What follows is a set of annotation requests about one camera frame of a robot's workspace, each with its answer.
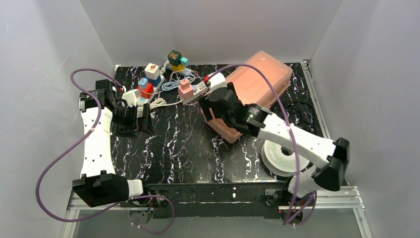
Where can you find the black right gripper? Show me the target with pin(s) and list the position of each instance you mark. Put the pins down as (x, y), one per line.
(212, 111)

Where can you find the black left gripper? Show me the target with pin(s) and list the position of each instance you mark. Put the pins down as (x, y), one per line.
(138, 119)

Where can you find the long white power strip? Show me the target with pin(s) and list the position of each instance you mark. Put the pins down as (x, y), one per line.
(156, 91)

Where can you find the pink power adapter plug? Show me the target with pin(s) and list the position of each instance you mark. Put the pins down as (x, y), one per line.
(185, 90)

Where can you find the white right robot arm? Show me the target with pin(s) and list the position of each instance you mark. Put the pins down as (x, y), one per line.
(328, 157)

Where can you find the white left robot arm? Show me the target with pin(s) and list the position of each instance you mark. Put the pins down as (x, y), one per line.
(98, 183)

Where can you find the red power adapter plug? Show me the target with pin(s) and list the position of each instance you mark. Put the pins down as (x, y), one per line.
(146, 89)

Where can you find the blue power adapter plug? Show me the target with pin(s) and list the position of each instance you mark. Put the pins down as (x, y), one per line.
(155, 82)

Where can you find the green and yellow adapter stack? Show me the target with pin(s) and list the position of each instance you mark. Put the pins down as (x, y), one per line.
(177, 61)

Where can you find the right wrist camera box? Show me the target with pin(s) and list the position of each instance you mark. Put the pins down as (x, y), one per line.
(217, 80)

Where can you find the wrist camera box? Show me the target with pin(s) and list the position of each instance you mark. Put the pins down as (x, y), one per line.
(217, 80)
(131, 98)

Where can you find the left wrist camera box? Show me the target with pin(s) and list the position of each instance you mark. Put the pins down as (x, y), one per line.
(131, 98)

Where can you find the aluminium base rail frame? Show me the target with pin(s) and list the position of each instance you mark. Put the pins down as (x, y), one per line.
(235, 210)

